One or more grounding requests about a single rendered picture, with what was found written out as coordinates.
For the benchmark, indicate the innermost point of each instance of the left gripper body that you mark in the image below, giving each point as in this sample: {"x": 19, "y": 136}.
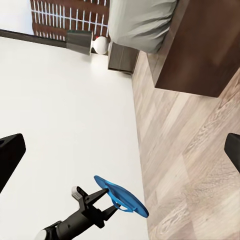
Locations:
{"x": 82, "y": 220}

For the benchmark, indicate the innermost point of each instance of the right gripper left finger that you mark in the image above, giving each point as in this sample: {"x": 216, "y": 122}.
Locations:
{"x": 12, "y": 149}

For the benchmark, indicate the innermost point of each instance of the bed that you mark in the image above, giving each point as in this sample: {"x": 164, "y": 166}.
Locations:
{"x": 192, "y": 46}

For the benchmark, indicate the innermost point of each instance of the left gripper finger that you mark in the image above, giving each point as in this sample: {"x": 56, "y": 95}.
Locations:
{"x": 93, "y": 198}
{"x": 107, "y": 213}

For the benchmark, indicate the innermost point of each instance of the sandal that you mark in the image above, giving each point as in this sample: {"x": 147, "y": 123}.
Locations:
{"x": 122, "y": 197}

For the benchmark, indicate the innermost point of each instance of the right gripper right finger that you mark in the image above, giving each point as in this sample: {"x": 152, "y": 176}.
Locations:
{"x": 232, "y": 149}

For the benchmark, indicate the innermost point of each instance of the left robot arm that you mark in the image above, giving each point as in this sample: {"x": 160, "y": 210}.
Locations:
{"x": 80, "y": 221}

